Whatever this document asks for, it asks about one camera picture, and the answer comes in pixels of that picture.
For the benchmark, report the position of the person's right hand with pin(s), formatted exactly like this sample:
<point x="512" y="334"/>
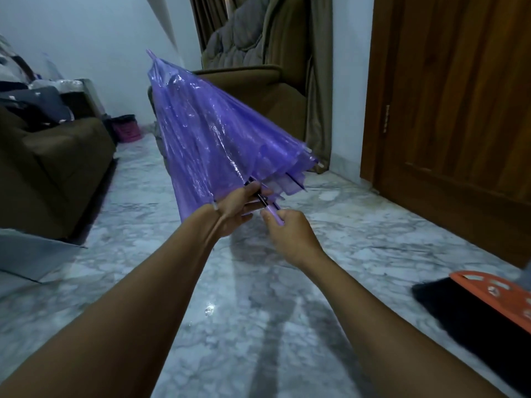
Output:
<point x="292" y="240"/>

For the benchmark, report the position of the person's left hand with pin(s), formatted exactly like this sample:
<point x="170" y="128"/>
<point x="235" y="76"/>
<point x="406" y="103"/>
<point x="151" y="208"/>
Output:
<point x="232" y="211"/>

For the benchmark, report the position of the person's right fingers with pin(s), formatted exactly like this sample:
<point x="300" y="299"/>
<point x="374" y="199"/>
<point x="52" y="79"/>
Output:
<point x="270" y="219"/>

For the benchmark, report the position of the person's left thumb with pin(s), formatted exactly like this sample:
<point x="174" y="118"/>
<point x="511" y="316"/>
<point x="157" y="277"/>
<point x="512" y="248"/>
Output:
<point x="255" y="190"/>

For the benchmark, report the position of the purple transparent umbrella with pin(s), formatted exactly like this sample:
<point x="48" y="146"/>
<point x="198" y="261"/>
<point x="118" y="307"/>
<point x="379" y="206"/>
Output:
<point x="215" y="136"/>

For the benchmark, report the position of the person's left forearm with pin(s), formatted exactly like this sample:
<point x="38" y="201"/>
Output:
<point x="120" y="323"/>

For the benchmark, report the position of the person's right forearm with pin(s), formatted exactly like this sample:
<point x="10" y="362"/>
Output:
<point x="385" y="335"/>

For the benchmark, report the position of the brown armchair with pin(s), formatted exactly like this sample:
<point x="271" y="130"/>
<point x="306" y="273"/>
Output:
<point x="265" y="86"/>

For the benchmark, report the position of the pink and black basket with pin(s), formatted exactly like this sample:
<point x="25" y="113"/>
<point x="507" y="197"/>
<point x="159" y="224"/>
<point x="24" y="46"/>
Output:
<point x="124" y="127"/>

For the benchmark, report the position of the metal door hinge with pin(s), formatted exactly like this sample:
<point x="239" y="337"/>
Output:
<point x="385" y="118"/>

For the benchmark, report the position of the grey quilted blanket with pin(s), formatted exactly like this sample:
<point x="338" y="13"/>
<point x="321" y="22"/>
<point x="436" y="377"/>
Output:
<point x="240" y="35"/>

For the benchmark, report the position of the brown sofa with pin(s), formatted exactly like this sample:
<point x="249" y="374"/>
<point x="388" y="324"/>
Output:
<point x="49" y="169"/>

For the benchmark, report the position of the brown wooden door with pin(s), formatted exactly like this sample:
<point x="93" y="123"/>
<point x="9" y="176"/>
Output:
<point x="452" y="116"/>

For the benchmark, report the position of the orange broom with black bristles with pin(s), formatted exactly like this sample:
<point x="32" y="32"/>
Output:
<point x="477" y="319"/>

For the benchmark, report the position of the grey flat sheet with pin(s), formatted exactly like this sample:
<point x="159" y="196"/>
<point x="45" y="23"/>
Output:
<point x="31" y="254"/>

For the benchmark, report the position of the pile of clothes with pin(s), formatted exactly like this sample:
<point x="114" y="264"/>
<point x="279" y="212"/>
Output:
<point x="29" y="91"/>

